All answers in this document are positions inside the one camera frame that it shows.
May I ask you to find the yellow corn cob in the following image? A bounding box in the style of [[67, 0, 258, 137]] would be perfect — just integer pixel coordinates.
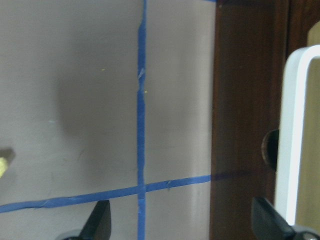
[[0, 157, 9, 178]]

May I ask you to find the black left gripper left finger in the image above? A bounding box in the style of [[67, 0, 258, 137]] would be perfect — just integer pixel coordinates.
[[78, 200, 112, 240]]

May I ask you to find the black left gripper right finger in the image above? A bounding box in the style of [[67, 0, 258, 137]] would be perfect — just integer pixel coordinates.
[[251, 197, 297, 240]]

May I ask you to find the white drawer with wood front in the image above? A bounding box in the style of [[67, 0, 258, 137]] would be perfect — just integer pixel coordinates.
[[270, 21, 320, 231]]

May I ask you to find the dark wooden drawer cabinet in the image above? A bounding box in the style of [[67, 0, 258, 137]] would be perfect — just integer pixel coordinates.
[[209, 0, 320, 240]]

